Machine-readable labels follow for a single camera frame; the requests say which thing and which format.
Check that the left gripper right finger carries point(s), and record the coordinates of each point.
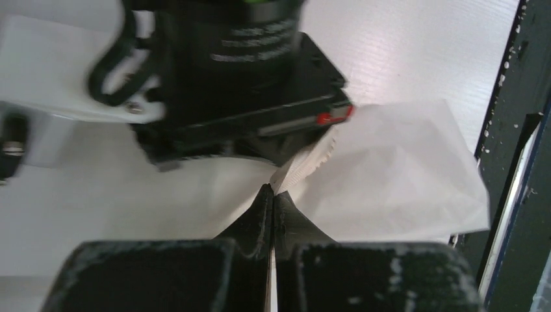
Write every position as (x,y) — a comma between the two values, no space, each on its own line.
(317,273)

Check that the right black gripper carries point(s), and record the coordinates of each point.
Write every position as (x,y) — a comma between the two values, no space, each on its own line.
(267,123)

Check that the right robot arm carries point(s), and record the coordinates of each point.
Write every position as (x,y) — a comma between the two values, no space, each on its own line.
(235,79)

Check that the cream ribbon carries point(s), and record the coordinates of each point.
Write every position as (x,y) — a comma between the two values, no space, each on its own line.
(304,163)

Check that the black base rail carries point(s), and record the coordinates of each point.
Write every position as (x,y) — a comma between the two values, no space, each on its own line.
(511,260)

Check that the white wrapping paper sheet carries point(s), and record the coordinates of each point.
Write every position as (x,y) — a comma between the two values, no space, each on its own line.
(399,172)

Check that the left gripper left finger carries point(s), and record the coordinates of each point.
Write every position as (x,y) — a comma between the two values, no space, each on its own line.
(230,272)

